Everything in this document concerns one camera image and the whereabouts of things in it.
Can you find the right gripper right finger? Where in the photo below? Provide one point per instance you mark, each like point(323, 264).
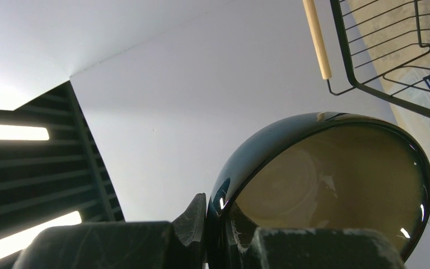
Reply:
point(309, 248)

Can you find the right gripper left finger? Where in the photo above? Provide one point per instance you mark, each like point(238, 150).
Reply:
point(155, 244)

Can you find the dark ceramic bowl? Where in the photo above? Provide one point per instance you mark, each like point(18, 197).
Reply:
point(324, 171)

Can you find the black wire dish rack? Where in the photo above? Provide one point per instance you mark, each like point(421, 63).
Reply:
point(385, 49)

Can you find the ceiling light panel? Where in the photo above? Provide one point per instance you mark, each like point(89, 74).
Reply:
point(43, 180)

